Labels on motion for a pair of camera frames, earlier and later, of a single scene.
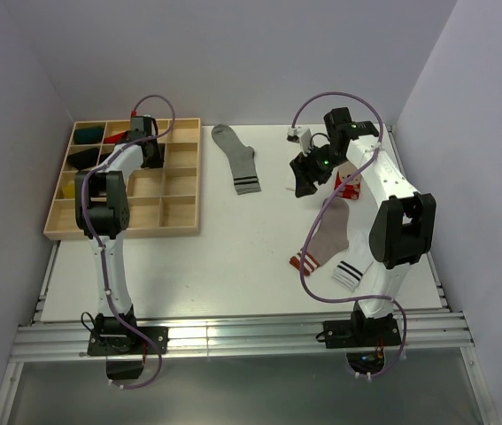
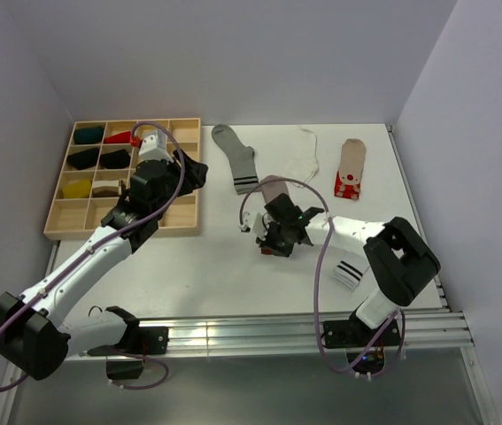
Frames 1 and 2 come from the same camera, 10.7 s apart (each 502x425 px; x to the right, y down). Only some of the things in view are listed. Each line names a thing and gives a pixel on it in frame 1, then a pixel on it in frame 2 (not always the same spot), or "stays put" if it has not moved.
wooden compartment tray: x=161 y=200 stays put
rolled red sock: x=117 y=138 stays put
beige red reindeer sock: x=351 y=190 stays put
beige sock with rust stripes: x=329 y=236 -> x=271 y=189
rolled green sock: x=88 y=135 stays put
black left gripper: x=158 y=161 -> x=173 y=167
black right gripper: x=303 y=166 -> x=266 y=241
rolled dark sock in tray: x=83 y=158 stays put
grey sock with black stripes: x=242 y=159 stays put
